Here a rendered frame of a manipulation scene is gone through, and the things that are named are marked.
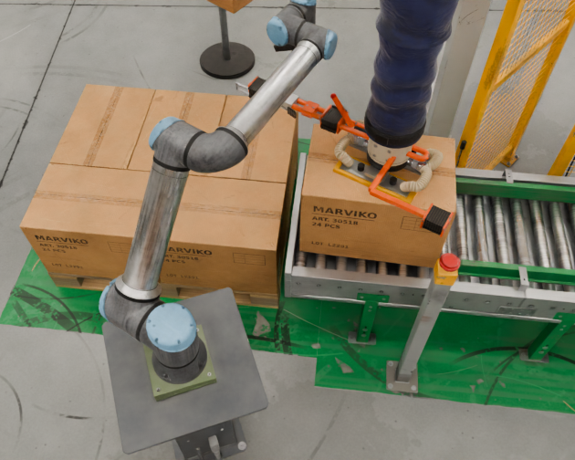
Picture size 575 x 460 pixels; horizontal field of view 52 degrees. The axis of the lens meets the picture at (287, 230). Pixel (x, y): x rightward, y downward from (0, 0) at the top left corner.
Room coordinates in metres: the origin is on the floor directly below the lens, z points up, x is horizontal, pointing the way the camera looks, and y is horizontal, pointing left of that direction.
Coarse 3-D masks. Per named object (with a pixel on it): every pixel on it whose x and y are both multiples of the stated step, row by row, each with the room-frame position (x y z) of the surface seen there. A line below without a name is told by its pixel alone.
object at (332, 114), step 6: (330, 108) 1.77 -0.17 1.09; (336, 108) 1.77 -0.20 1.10; (324, 114) 1.73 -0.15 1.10; (330, 114) 1.74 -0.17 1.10; (336, 114) 1.74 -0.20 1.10; (324, 120) 1.69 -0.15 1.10; (330, 120) 1.70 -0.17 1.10; (336, 120) 1.70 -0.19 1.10; (342, 120) 1.70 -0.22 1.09; (324, 126) 1.70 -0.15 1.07; (330, 126) 1.69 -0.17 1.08; (336, 126) 1.67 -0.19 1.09
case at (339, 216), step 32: (320, 128) 1.81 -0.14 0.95; (320, 160) 1.62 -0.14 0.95; (448, 160) 1.62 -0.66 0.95; (320, 192) 1.45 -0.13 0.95; (352, 192) 1.45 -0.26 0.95; (448, 192) 1.45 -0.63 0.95; (320, 224) 1.43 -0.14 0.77; (352, 224) 1.41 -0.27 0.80; (384, 224) 1.39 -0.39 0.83; (416, 224) 1.37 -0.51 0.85; (352, 256) 1.41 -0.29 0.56; (384, 256) 1.39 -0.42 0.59; (416, 256) 1.37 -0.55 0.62
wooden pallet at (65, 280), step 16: (288, 224) 1.94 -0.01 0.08; (48, 272) 1.58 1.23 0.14; (80, 288) 1.57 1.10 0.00; (96, 288) 1.56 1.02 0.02; (176, 288) 1.51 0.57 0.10; (192, 288) 1.56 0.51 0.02; (208, 288) 1.49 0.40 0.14; (240, 304) 1.47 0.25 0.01; (256, 304) 1.46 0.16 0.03; (272, 304) 1.45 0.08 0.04
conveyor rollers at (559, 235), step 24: (456, 216) 1.64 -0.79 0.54; (480, 216) 1.64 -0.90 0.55; (552, 216) 1.65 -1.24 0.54; (456, 240) 1.51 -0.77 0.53; (480, 240) 1.50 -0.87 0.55; (504, 240) 1.50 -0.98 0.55; (336, 264) 1.38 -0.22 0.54; (360, 264) 1.38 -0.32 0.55; (384, 264) 1.38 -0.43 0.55; (528, 264) 1.38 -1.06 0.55; (552, 288) 1.25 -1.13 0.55
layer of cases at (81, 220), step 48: (96, 96) 2.47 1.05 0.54; (144, 96) 2.47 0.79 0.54; (192, 96) 2.47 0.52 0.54; (240, 96) 2.47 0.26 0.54; (96, 144) 2.10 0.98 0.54; (144, 144) 2.10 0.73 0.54; (288, 144) 2.10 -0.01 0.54; (48, 192) 1.79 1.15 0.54; (96, 192) 1.79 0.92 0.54; (144, 192) 1.79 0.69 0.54; (192, 192) 1.79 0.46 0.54; (240, 192) 1.79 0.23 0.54; (288, 192) 1.95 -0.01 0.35; (48, 240) 1.57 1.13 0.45; (96, 240) 1.54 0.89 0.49; (192, 240) 1.51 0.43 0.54; (240, 240) 1.51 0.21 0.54; (240, 288) 1.47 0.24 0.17
